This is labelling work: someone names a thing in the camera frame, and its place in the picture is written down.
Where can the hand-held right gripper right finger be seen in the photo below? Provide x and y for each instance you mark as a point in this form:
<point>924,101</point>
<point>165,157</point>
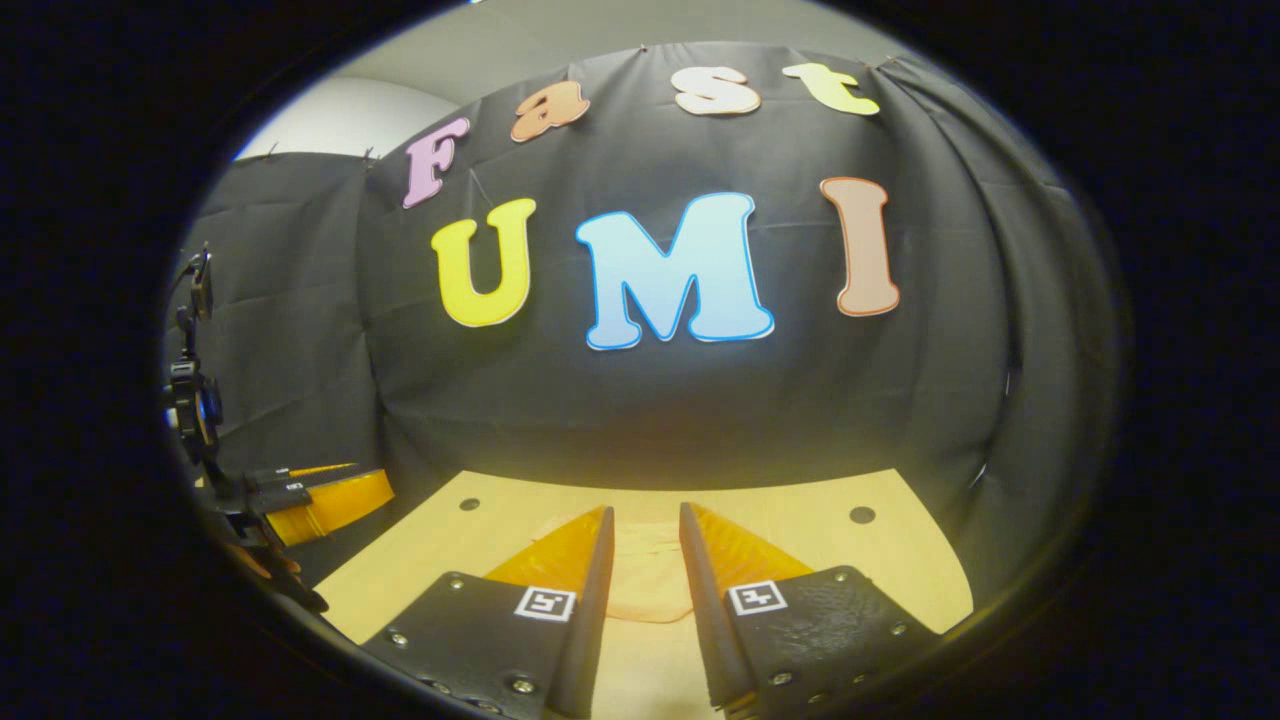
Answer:
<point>712,640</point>

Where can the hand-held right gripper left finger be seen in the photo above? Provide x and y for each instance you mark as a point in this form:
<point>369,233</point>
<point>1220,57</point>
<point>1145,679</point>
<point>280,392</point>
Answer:
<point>590,630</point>

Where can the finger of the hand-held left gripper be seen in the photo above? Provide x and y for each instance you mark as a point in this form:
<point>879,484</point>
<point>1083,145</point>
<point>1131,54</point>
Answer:
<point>340,500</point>
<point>275,475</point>

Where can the orange T-shirt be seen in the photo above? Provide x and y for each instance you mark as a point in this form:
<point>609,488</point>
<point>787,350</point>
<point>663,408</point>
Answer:
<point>650,580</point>

